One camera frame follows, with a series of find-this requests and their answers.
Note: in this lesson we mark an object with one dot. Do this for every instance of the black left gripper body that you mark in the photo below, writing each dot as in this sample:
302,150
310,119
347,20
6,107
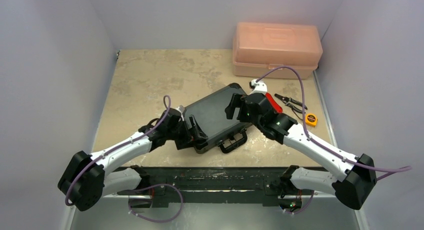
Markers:
182,136

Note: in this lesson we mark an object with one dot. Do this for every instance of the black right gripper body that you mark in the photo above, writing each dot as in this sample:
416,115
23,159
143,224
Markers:
240,104

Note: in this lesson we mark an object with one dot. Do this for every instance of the black poker set case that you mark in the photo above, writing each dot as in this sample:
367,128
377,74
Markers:
209,112

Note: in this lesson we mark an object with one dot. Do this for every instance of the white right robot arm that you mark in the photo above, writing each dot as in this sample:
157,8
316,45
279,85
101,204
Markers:
348,177

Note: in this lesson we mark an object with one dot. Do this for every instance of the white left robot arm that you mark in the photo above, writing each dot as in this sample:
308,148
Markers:
89,176

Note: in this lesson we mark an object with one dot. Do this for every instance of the yellow tape measure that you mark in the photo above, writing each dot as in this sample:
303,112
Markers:
311,119

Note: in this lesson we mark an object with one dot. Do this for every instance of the translucent pink storage box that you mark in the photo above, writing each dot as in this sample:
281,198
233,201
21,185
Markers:
260,47

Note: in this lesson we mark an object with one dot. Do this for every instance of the red handled cutter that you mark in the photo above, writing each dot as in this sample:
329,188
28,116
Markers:
273,103

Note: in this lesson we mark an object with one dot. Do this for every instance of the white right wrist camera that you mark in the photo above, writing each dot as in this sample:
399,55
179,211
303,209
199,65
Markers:
258,87

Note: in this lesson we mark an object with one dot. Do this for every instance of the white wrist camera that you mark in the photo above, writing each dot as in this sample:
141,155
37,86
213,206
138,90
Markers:
181,109
258,87

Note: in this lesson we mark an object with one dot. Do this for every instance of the black handled pliers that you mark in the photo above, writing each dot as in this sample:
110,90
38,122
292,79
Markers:
295,105

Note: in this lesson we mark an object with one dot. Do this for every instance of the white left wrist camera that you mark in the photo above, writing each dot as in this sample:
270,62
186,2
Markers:
181,109

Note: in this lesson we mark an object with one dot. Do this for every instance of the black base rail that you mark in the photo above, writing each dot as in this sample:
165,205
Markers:
268,186

